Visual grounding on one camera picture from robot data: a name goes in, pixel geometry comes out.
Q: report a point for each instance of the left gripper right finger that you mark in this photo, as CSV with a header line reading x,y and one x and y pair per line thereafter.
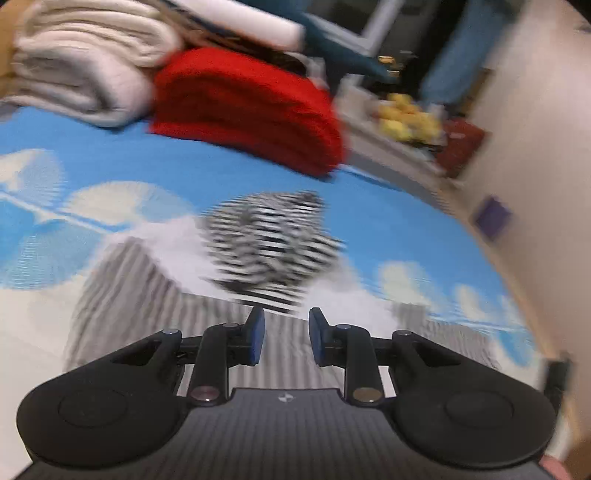
x,y
350,348

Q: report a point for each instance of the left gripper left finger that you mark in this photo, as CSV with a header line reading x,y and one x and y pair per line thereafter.
x,y
220,348

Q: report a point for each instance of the striped black white garment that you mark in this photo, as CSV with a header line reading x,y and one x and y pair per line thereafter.
x,y
269,250

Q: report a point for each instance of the blue white patterned bedspread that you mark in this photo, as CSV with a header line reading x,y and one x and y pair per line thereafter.
x,y
68,190

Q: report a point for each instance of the red bag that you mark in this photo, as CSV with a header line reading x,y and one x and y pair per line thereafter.
x,y
463,141

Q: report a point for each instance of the yellow plush toy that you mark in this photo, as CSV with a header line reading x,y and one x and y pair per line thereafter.
x,y
402,119

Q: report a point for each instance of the red folded blanket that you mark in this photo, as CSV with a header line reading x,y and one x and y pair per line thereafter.
x,y
233,100

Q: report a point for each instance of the teal shark plush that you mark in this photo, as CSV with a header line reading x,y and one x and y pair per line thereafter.
x,y
339,60

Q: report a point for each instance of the white folded blanket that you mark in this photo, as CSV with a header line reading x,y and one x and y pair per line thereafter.
x,y
90,60

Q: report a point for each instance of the white pillow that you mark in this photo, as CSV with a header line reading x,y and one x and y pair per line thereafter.
x,y
257,25

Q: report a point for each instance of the blue hanging jeans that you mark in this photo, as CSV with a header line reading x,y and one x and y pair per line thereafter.
x,y
455,69

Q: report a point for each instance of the purple wall box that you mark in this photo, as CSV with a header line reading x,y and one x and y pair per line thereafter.
x,y
492,217

